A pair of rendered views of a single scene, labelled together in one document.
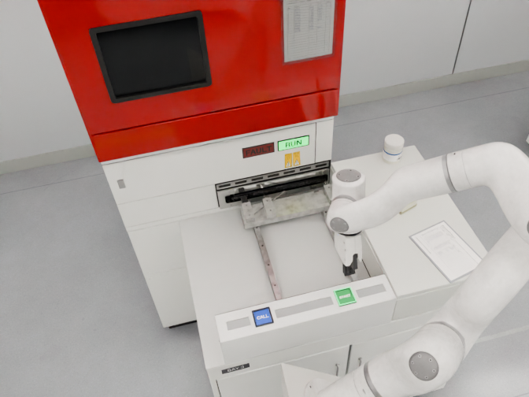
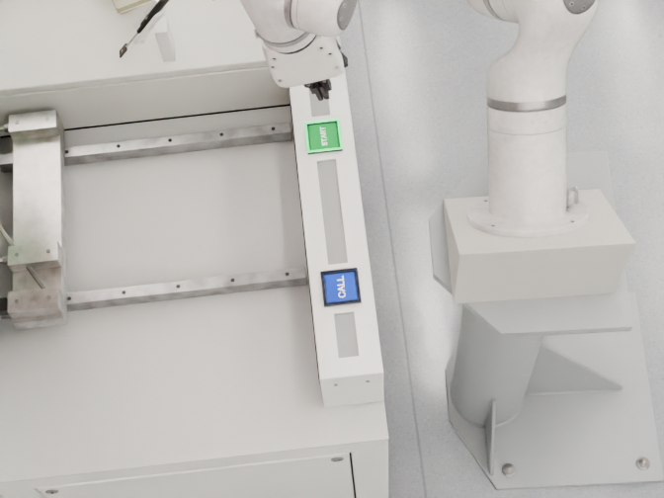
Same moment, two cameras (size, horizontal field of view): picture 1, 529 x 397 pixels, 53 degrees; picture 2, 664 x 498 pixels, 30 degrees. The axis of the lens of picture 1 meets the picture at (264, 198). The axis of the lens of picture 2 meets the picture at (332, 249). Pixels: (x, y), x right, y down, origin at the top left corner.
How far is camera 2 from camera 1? 1.05 m
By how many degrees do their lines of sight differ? 44
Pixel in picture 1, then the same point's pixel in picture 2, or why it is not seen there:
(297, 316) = (349, 225)
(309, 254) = (162, 207)
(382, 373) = (539, 77)
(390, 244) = (222, 36)
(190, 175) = not seen: outside the picture
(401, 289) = not seen: hidden behind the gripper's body
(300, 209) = (55, 196)
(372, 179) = (42, 25)
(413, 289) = not seen: hidden behind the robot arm
